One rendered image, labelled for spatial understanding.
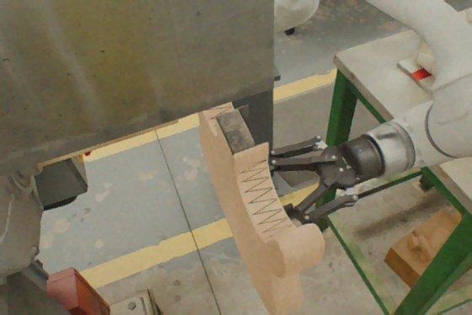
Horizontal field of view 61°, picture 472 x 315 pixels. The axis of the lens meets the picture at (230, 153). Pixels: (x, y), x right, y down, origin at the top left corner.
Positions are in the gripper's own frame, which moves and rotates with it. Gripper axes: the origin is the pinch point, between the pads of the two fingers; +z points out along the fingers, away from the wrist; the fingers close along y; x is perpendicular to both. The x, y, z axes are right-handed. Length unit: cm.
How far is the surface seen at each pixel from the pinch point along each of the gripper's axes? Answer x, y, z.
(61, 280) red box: -47, 17, 48
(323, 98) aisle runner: -123, 92, -84
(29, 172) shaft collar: 18.6, 6.0, 28.2
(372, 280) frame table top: -84, -10, -41
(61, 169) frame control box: -7.9, 23.2, 32.0
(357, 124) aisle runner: -118, 67, -91
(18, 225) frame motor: 16.8, 0.5, 30.8
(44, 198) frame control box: -14.2, 22.1, 38.1
